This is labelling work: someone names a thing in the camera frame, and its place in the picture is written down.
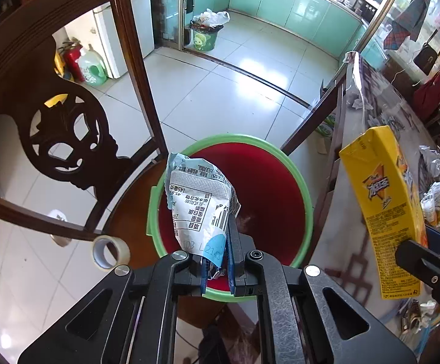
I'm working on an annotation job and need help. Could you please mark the slatted dark wooden chair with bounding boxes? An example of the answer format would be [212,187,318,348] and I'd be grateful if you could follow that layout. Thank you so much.
[281,71,349,232]

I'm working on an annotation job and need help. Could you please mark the green cartoon kitchen bin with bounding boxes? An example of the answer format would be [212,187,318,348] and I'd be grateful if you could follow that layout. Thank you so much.
[191,26,221,52]

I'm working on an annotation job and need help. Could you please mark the red bin with green rim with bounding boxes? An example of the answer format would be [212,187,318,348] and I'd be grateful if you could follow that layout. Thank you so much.
[146,133,314,303]

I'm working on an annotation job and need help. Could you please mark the carved dark wooden chair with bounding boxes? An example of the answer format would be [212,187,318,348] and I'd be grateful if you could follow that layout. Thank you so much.
[0,0,221,329]

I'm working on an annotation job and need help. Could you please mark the red fire extinguisher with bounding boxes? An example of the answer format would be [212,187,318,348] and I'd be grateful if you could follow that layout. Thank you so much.
[63,43,86,83]

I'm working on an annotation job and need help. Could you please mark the white refrigerator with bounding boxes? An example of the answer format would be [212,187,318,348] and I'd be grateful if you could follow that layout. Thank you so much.
[93,0,156,79]

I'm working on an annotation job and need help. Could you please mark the yellow toy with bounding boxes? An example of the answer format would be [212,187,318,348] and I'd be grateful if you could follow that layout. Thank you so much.
[54,47,66,77]

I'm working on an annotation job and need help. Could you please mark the clear plastic bin bag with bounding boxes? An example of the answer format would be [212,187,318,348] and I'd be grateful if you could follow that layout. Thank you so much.
[190,11,230,33]

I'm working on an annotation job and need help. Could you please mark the small printed paper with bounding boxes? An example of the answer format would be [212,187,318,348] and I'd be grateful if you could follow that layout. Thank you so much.
[345,83,374,111]

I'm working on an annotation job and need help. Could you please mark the large printed paper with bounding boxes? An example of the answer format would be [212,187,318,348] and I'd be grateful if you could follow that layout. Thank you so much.
[419,144,440,176]

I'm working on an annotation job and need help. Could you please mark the black shoulder bag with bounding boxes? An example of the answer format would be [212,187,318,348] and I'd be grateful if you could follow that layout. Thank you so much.
[413,30,440,76]

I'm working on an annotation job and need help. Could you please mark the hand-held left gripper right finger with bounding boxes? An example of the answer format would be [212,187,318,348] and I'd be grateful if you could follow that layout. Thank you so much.
[225,216,418,364]

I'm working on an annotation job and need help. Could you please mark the red hanging garment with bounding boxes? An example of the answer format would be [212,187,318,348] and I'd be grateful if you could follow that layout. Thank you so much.
[413,70,440,121]

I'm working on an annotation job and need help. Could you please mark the white blue snack wrapper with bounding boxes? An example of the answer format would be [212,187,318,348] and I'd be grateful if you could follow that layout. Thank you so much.
[166,152,241,278]

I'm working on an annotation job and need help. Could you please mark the glass-topped dining table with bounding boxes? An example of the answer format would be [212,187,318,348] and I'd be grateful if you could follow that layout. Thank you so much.
[320,51,440,334]

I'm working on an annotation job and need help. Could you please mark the green detergent bottle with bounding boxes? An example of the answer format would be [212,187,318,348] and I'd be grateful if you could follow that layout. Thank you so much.
[78,45,109,86]

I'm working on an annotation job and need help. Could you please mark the green white carton box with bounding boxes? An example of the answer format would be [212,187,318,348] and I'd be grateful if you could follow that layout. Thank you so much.
[316,115,337,138]

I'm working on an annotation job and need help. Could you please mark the clear tape roll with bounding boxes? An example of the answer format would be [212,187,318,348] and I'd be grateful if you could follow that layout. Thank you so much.
[92,235,131,271]

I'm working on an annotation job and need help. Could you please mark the white yellow plastic wrapper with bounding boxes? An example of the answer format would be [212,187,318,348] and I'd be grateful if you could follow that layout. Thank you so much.
[421,180,440,233]

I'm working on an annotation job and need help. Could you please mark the plaid hanging cloth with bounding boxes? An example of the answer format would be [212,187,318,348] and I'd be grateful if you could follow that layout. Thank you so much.
[384,0,433,51]

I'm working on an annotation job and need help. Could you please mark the teal kitchen cabinets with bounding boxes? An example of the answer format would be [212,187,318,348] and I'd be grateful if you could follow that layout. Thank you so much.
[229,0,368,60]

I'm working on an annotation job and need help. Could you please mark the yellow drink carton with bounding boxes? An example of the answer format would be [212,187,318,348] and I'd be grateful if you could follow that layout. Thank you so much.
[339,125,429,300]

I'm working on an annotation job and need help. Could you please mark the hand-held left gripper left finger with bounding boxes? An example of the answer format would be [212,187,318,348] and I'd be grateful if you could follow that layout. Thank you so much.
[17,250,209,364]

